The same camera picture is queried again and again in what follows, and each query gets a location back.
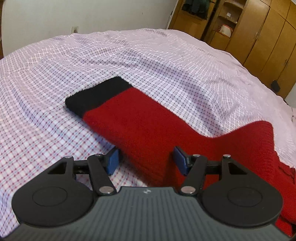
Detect white and red box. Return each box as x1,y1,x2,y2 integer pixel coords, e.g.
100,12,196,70
218,24,234,37

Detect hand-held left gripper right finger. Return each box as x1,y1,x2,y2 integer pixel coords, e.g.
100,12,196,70
173,146,248,195

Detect wooden wardrobe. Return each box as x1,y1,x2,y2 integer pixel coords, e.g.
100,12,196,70
168,0,296,99

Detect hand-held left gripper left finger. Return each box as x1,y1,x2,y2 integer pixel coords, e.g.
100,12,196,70
47,148,121,196

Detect red knit sweater black cuff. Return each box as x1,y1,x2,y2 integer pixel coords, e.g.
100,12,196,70
65,76,296,238

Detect pink checked bed sheet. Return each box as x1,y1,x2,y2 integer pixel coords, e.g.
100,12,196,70
0,28,296,241

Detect dark hanging clothes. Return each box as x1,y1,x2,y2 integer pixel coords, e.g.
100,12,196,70
181,0,216,20

